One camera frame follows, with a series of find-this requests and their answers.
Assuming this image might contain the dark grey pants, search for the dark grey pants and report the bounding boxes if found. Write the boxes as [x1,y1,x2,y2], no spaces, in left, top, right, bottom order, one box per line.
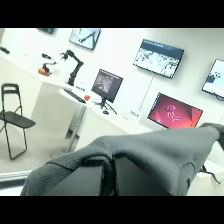
[20,122,224,197]

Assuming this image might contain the white desk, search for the white desk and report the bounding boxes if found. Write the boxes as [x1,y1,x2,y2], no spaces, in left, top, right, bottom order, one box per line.
[59,87,154,158]

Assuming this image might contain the black folding chair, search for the black folding chair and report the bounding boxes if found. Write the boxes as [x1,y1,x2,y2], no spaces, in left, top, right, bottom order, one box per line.
[0,83,37,161]

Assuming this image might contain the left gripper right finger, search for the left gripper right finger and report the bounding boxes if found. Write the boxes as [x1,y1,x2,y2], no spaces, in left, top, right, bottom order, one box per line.
[115,156,173,197]

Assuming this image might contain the orange and black device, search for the orange and black device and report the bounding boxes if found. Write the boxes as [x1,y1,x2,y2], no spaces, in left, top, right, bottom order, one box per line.
[37,53,58,77]

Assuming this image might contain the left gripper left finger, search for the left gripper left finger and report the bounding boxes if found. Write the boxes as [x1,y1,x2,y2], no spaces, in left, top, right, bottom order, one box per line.
[44,162,105,197]

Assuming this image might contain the monitor with red picture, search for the monitor with red picture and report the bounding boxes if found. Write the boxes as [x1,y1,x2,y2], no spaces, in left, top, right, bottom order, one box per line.
[147,92,204,130]

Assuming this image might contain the black keyboard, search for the black keyboard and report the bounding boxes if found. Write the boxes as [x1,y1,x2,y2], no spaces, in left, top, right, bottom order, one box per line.
[63,88,87,104]

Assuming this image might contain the black desk monitor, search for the black desk monitor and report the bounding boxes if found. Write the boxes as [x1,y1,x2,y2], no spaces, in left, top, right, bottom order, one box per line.
[90,68,124,116]

